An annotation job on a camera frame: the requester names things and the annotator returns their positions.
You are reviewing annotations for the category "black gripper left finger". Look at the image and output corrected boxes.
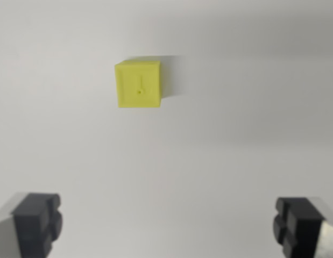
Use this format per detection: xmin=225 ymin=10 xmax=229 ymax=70
xmin=0 ymin=191 xmax=63 ymax=258

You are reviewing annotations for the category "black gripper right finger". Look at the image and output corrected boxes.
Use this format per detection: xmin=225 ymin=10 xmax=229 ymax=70
xmin=273 ymin=196 xmax=333 ymax=258

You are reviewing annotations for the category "yellow cube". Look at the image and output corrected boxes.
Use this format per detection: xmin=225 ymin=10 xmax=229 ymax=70
xmin=114 ymin=60 xmax=162 ymax=109

